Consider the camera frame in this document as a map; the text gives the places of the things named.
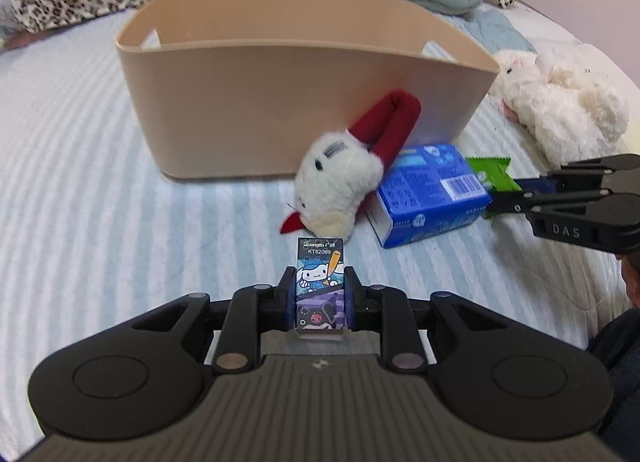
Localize green snack packet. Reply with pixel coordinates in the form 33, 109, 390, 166
466, 156, 524, 195

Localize beige plastic storage basket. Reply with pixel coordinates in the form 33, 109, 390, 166
114, 0, 501, 181

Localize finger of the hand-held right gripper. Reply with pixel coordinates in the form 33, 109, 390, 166
481, 189, 640, 255
515, 154, 640, 194

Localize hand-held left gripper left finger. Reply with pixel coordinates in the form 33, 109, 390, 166
131, 266, 299, 377

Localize blue carton box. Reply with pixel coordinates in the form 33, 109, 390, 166
366, 143, 493, 249

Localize white plush lamb toy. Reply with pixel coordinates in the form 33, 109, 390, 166
487, 44, 632, 169

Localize small cartoon-printed box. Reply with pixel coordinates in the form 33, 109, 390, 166
291, 237, 349, 341

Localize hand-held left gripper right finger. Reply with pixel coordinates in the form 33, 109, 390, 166
344, 267, 507, 374

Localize pale blue quilted cover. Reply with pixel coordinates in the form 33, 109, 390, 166
467, 6, 540, 55

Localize white plush toy red legs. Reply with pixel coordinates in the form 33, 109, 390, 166
279, 89, 422, 243

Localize person's dark clothing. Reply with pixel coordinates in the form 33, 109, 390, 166
582, 252, 640, 448

